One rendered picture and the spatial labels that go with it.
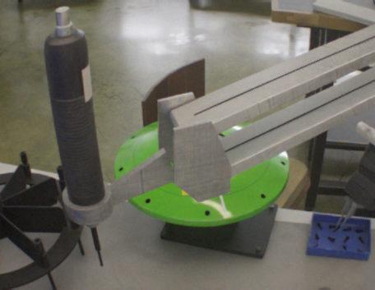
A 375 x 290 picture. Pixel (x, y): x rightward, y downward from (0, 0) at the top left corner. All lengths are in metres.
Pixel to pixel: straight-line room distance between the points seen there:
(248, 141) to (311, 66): 0.10
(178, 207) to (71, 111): 0.43
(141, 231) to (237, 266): 0.20
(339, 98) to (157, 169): 0.20
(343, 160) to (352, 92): 2.26
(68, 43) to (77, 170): 0.12
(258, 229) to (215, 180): 0.51
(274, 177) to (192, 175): 0.42
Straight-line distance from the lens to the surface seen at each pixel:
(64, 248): 0.89
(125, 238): 1.00
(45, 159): 2.84
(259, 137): 0.52
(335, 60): 0.51
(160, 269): 0.94
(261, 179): 0.87
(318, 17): 1.93
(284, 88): 0.48
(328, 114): 0.53
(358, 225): 1.05
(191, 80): 1.66
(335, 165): 2.76
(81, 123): 0.43
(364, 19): 1.91
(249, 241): 0.97
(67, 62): 0.41
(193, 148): 0.46
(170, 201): 0.83
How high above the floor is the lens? 1.62
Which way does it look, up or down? 35 degrees down
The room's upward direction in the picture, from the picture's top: straight up
